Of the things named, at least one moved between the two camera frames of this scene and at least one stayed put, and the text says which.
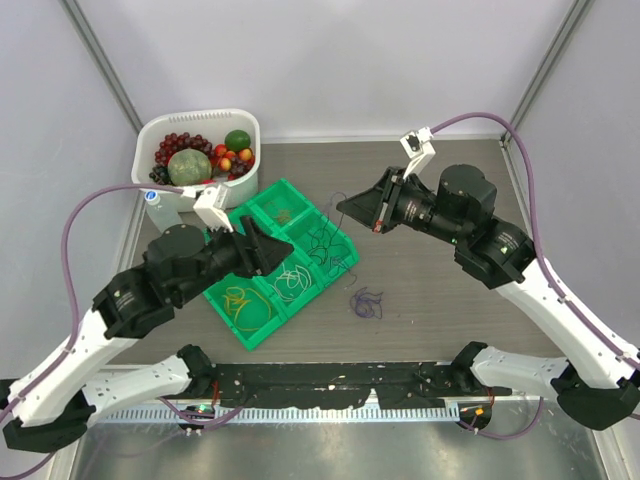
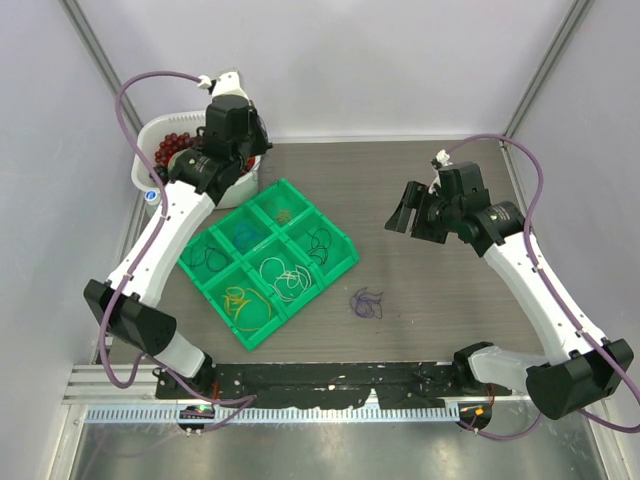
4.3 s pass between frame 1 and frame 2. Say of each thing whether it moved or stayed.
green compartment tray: stayed
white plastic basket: stayed
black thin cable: stayed
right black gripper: moved
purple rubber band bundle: stayed
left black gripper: moved
